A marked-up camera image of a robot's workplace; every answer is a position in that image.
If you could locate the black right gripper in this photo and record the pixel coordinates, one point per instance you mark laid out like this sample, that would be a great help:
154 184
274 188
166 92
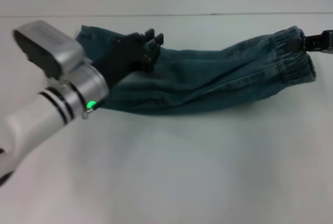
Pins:
328 40

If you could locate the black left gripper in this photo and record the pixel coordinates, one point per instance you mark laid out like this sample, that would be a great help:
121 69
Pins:
125 54

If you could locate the blue denim shorts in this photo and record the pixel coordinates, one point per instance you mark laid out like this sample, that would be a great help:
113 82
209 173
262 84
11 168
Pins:
208 78

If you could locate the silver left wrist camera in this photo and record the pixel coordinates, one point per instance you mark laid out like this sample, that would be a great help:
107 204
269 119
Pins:
52 44

